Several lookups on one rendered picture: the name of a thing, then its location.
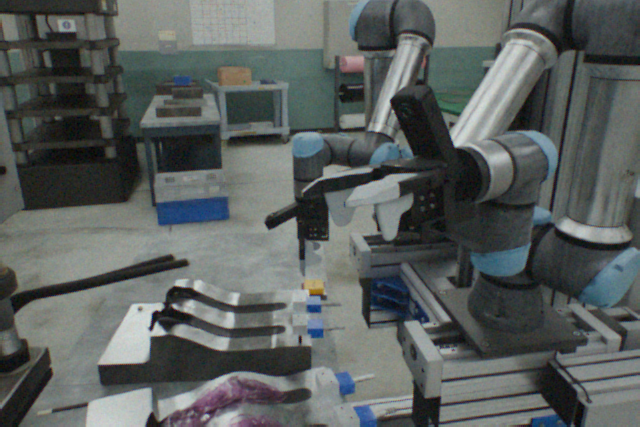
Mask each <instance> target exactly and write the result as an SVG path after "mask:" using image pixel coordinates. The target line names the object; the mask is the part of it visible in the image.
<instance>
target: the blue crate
mask: <svg viewBox="0 0 640 427"><path fill-rule="evenodd" d="M155 204H157V213H158V222H159V225H161V226H163V225H173V224H184V223H194V222H204V221H215V220H225V219H229V211H228V196H222V197H210V198H198V199H187V200H174V201H163V202H155Z"/></svg>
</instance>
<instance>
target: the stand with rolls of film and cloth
mask: <svg viewBox="0 0 640 427"><path fill-rule="evenodd" d="M430 54H431V53H430ZM430 54H428V55H427V56H425V57H424V60H423V63H422V67H421V69H423V68H424V75H423V80H422V79H417V81H416V84H415V86H417V85H427V84H428V70H429V57H430ZM340 69H341V71H342V72H364V56H343V57H342V58H341V61H340V55H335V93H334V133H339V124H340V126H341V127H342V128H343V129H344V128H354V127H365V113H356V115H344V116H341V117H340V121H339V98H340V101H341V102H342V103H355V102H365V92H364V82H352V83H341V85H340V87H339V73H340Z"/></svg>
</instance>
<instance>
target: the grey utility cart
mask: <svg viewBox="0 0 640 427"><path fill-rule="evenodd" d="M205 81H206V82H208V83H210V84H212V87H213V88H214V99H215V102H216V106H217V109H218V112H219V115H220V120H221V125H220V132H221V134H220V140H221V150H222V151H223V150H225V149H226V142H227V139H229V137H231V136H243V137H244V136H245V135H255V136H256V135H258V134H267V135H269V134H272V133H274V137H275V138H277V139H279V138H280V137H281V135H282V138H281V142H282V144H283V145H286V144H287V142H289V138H288V134H289V126H288V117H287V89H288V83H286V82H284V81H281V80H274V81H275V82H276V83H278V84H260V81H251V83H252V85H232V86H219V82H210V81H209V80H207V79H205ZM263 91H264V92H267V91H273V96H274V122H271V123H272V124H273V128H270V129H256V130H249V124H234V125H227V119H226V103H225V93H227V94H228V93H241V92H253V93H254V92H263ZM279 91H281V122H280V95H279Z"/></svg>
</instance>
